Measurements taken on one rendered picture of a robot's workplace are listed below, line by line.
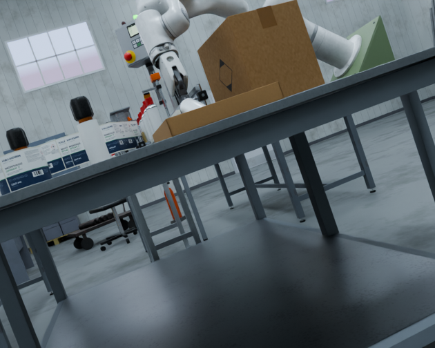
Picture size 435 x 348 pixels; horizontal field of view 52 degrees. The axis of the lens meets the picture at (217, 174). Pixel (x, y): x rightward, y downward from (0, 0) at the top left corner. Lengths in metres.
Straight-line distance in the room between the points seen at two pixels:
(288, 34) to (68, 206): 0.83
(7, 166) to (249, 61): 1.02
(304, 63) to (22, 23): 10.38
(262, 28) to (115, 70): 9.80
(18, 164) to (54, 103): 9.15
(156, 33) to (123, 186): 0.60
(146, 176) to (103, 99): 10.04
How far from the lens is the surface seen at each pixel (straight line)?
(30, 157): 1.86
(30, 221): 0.92
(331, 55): 1.96
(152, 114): 1.96
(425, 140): 2.43
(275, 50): 1.36
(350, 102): 1.06
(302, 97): 0.97
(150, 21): 1.40
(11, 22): 11.55
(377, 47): 1.91
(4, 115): 11.08
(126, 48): 2.24
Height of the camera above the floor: 0.78
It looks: 3 degrees down
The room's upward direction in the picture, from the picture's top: 20 degrees counter-clockwise
